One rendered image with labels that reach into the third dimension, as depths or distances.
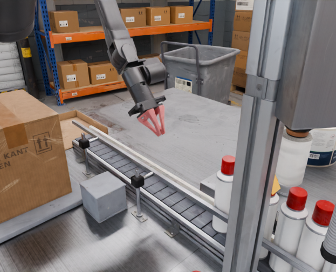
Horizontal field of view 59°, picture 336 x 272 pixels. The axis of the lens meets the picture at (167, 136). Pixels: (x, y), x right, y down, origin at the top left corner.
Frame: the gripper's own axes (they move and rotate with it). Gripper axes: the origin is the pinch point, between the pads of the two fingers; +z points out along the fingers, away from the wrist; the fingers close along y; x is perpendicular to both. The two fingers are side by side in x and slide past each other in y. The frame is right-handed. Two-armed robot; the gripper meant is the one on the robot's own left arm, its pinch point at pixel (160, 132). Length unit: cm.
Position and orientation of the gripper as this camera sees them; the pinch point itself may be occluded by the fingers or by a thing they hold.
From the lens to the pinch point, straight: 84.0
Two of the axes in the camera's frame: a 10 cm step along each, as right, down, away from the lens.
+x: -5.1, 3.3, 7.9
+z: 4.5, 8.9, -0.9
